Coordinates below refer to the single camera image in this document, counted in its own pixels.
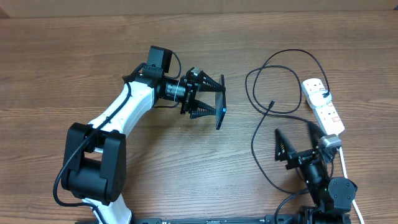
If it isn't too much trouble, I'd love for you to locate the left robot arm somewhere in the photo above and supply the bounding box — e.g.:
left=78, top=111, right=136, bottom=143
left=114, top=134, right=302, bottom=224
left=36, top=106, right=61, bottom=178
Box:
left=53, top=46, right=226, bottom=223

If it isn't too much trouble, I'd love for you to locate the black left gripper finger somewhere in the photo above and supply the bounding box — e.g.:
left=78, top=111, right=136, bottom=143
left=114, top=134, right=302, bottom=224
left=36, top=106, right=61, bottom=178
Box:
left=198, top=71, right=226, bottom=92
left=188, top=100, right=216, bottom=119

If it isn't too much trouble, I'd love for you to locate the blue Samsung Galaxy smartphone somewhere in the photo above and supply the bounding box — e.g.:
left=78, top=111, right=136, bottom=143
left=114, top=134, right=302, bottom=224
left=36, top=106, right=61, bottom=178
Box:
left=215, top=75, right=226, bottom=130

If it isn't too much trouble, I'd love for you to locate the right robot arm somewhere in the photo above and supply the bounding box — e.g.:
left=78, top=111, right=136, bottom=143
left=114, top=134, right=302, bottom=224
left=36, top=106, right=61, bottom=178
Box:
left=266, top=124, right=358, bottom=224

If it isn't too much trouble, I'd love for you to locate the white charger plug adapter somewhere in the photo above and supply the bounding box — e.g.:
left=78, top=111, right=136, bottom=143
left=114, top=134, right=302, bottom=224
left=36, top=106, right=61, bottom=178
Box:
left=308, top=90, right=332, bottom=109

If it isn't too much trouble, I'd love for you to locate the white power strip cord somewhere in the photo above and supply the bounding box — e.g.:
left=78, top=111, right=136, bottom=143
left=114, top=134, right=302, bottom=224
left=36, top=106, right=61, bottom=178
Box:
left=338, top=146, right=365, bottom=224

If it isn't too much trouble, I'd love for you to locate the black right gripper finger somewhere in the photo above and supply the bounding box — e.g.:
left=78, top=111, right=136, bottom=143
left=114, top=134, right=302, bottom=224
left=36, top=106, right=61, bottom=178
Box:
left=275, top=129, right=295, bottom=161
left=307, top=121, right=325, bottom=148

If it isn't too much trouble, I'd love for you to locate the white power strip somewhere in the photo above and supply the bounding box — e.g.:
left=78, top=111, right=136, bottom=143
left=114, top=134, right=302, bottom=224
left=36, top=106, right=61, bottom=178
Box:
left=302, top=78, right=345, bottom=135

